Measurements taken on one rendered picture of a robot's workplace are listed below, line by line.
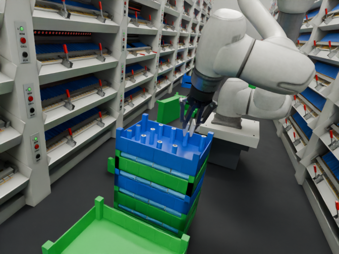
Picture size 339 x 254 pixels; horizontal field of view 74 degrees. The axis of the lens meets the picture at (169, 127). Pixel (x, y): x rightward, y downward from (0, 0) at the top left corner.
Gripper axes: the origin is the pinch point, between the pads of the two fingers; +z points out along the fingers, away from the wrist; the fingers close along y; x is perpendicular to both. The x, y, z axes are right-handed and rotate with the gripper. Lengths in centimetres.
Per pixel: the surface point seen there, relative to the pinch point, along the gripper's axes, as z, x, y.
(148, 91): 77, 110, -9
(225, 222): 34.7, -22.5, 22.0
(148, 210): 23.0, -22.0, -12.8
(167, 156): -0.9, -13.6, -8.8
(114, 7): -7, 78, -35
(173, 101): 64, 85, 11
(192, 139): 7.2, 0.2, 3.1
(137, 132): 5.5, 0.9, -18.5
